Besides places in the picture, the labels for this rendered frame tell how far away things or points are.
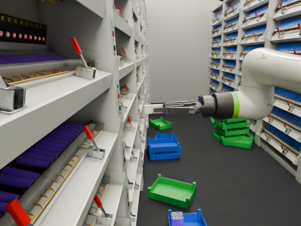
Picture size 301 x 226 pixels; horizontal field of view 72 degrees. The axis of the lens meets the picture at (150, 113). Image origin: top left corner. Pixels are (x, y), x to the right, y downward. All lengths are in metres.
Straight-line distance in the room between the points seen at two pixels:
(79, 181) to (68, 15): 0.47
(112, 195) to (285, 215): 1.19
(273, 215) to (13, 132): 1.54
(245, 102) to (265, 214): 1.02
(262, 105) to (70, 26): 0.63
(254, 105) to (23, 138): 0.64
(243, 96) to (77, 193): 0.56
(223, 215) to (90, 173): 1.16
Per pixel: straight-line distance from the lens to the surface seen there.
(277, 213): 1.66
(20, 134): 0.25
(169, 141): 2.22
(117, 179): 0.79
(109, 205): 0.71
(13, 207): 0.31
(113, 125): 0.70
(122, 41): 1.36
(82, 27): 0.69
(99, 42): 0.67
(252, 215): 1.58
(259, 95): 0.73
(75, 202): 0.42
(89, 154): 0.54
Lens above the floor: 1.01
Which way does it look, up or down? 16 degrees down
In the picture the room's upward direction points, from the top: 3 degrees counter-clockwise
